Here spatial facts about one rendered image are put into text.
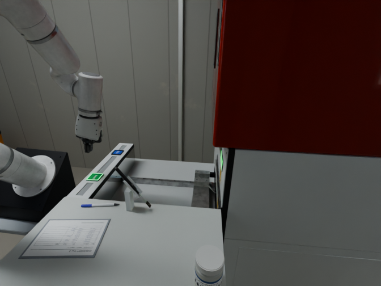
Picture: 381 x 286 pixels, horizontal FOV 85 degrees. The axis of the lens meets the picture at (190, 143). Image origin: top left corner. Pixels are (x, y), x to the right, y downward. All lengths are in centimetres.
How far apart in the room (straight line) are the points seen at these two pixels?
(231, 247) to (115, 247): 47
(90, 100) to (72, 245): 50
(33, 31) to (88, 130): 39
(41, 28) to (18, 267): 64
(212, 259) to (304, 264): 60
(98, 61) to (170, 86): 82
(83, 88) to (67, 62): 14
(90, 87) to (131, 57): 162
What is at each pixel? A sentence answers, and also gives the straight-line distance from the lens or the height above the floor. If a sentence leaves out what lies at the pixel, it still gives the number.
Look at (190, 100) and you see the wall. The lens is 235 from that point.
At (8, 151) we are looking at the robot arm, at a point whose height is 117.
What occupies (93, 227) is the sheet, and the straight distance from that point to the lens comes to 81.
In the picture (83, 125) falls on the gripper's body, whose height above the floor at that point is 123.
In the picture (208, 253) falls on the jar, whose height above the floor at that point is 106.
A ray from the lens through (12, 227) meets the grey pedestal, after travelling 119.
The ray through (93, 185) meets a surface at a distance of 102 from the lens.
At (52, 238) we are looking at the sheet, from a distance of 83.
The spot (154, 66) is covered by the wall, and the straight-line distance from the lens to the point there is 238.
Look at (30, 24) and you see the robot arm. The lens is 71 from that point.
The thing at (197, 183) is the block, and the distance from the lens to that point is 107.
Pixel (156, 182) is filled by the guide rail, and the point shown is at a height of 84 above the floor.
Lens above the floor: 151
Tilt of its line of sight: 24 degrees down
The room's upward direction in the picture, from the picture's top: 2 degrees clockwise
